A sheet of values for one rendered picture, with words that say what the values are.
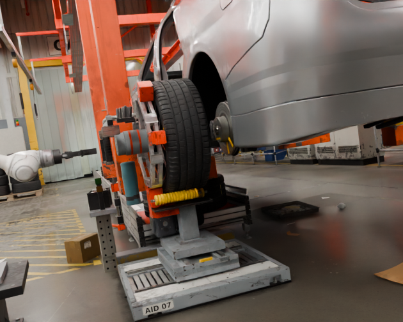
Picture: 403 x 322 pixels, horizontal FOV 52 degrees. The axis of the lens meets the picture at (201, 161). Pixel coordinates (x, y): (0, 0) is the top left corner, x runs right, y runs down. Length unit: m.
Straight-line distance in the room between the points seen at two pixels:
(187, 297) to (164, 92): 1.06
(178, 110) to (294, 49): 0.79
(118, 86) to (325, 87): 1.58
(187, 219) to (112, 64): 1.13
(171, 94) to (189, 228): 0.79
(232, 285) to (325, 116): 1.00
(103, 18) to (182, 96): 0.94
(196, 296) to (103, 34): 1.74
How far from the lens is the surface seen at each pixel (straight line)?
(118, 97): 2.82
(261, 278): 2.24
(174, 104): 2.19
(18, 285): 2.06
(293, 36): 1.62
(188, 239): 2.49
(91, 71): 4.81
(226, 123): 2.44
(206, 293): 2.16
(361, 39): 1.66
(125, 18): 8.74
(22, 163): 2.03
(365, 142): 7.09
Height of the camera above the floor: 0.82
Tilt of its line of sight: 3 degrees down
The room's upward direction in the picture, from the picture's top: 8 degrees counter-clockwise
